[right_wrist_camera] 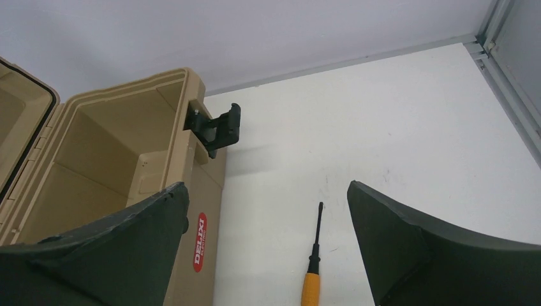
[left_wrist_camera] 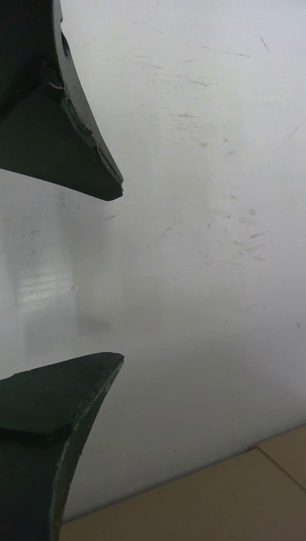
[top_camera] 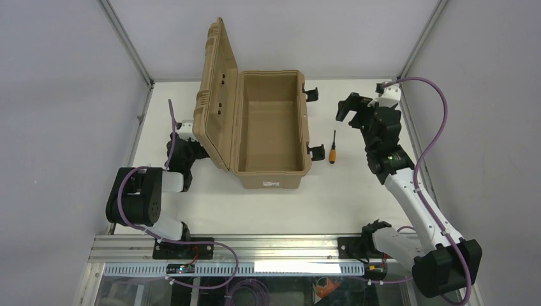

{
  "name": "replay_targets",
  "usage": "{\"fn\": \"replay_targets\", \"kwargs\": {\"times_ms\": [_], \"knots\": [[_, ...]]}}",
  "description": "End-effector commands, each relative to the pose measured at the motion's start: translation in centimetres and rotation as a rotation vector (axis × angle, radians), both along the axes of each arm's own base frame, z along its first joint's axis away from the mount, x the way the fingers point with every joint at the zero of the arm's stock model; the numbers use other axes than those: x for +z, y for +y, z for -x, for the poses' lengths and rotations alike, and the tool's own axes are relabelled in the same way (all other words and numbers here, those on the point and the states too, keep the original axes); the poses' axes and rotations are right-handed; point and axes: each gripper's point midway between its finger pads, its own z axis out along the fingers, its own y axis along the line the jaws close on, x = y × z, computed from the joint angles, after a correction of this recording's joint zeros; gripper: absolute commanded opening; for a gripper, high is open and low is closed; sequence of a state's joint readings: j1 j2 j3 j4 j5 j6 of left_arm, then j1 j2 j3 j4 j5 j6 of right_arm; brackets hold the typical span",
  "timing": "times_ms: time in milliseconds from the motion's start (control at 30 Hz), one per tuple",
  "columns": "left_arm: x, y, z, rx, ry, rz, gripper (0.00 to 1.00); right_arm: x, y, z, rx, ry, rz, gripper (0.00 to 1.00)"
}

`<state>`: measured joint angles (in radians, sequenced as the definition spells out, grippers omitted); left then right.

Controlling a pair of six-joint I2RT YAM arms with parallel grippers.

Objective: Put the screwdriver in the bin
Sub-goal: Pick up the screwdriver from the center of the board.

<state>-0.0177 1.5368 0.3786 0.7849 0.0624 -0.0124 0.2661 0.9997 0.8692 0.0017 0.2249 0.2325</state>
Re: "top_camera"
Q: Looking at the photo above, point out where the orange black screwdriver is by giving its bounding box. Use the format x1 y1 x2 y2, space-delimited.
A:
329 130 336 164

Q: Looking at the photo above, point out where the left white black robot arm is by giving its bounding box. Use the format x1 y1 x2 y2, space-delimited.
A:
105 133 209 242

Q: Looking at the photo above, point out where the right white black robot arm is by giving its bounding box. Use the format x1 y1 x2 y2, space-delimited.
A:
336 92 482 298

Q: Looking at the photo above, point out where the tan plastic tool case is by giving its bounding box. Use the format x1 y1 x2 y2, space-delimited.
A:
193 18 325 189

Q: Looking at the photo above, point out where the orange object under table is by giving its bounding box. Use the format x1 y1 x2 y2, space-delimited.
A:
313 277 341 300

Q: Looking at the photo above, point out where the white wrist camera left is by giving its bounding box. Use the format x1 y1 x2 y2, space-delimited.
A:
176 120 196 141

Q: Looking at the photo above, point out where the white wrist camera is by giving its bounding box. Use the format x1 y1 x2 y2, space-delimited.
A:
368 82 402 107
176 120 196 141

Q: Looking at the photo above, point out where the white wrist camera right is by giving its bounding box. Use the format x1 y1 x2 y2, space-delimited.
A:
368 82 402 107

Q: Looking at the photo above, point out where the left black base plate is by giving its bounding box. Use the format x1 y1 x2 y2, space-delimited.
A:
152 237 214 260

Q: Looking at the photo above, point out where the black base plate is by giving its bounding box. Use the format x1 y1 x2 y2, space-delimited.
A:
337 236 383 261
152 237 214 260

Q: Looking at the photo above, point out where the aluminium mounting rail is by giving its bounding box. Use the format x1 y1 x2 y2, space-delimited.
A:
88 234 346 263

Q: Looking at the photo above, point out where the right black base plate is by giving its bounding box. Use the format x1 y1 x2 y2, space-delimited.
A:
337 236 383 261

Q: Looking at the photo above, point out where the white slotted cable duct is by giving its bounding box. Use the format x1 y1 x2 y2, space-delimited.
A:
103 261 364 278

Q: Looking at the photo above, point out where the coiled purple cable below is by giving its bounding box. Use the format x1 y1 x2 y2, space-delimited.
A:
224 277 271 306

